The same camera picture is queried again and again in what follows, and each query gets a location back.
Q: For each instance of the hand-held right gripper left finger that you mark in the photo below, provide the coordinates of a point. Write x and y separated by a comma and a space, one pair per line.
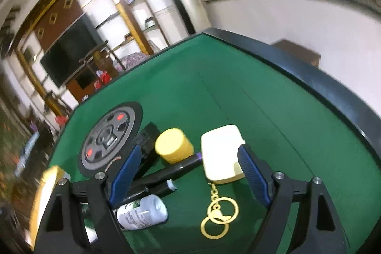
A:
126, 175

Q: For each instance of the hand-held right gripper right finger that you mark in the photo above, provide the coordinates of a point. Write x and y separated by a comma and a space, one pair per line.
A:
253, 175

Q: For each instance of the cream rectangular box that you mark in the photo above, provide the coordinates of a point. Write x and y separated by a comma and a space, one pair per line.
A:
221, 152

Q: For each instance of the white labelled bottle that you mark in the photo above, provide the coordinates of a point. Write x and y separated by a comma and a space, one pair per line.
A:
141, 213

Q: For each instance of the black marker pen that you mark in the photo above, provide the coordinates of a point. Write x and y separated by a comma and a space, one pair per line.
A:
172, 170

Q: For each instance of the yellow cylinder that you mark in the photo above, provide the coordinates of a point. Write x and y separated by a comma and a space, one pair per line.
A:
174, 145

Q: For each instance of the yellow-rimmed white tray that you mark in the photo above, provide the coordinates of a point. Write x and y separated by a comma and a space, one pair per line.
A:
44, 197

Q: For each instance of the gold keyring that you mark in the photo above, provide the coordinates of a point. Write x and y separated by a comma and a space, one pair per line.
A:
213, 194

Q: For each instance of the round grey control panel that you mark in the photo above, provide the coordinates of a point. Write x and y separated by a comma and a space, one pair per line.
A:
101, 138

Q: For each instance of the small black box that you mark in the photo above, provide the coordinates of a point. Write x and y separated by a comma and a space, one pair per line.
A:
147, 135

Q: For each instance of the wooden television cabinet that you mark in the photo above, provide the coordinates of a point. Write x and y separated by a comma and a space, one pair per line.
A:
86, 80

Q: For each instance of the patterned purple cloth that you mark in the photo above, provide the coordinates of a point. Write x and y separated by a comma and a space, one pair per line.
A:
134, 60

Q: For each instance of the wooden stool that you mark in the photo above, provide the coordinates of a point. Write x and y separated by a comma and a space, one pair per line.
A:
297, 53

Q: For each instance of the black television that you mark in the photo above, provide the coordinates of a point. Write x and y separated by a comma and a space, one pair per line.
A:
70, 51

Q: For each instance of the gold-framed shelf unit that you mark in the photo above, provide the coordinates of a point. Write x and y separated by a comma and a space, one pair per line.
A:
128, 4

